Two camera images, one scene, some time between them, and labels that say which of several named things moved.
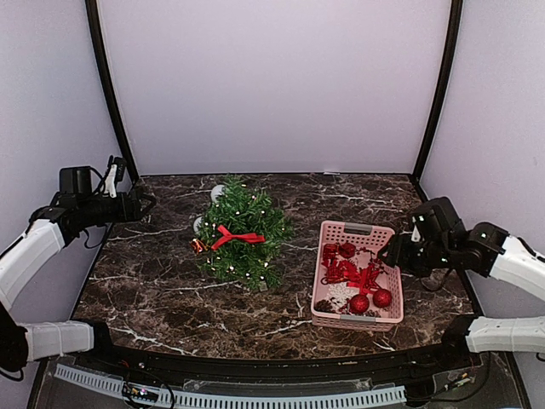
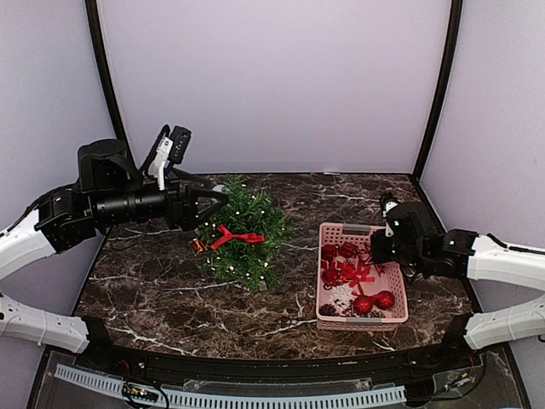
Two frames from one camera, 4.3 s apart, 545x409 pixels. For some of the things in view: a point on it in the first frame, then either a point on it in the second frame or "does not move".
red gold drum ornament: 198,245 does not move
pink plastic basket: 354,288 does not move
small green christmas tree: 245,234 does not move
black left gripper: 133,206 to 185,216
